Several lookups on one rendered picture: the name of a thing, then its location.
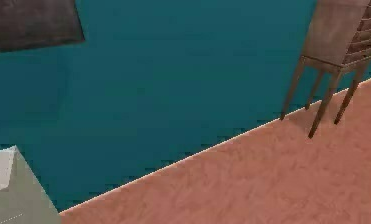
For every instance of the dark framed wall picture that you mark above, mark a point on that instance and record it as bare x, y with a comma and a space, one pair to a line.
29, 23

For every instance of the brown chest of drawers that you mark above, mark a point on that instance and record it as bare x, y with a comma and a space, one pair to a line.
331, 36

